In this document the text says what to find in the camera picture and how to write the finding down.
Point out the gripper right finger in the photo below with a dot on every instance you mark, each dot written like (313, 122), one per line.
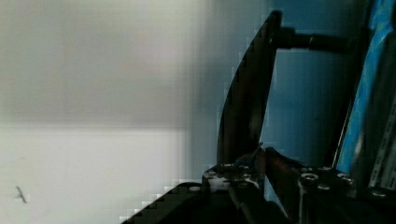
(323, 195)

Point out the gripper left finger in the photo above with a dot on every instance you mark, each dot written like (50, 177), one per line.
(235, 190)

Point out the black silver toaster oven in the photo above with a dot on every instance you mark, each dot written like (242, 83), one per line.
(307, 86)

